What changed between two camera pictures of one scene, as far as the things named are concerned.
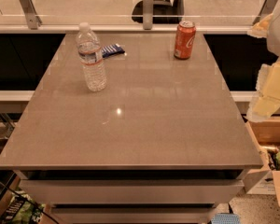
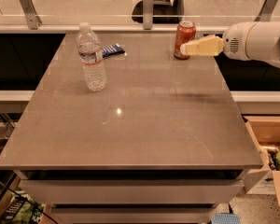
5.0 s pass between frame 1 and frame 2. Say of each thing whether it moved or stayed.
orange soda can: stayed
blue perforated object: stayed
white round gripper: moved
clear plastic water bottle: stayed
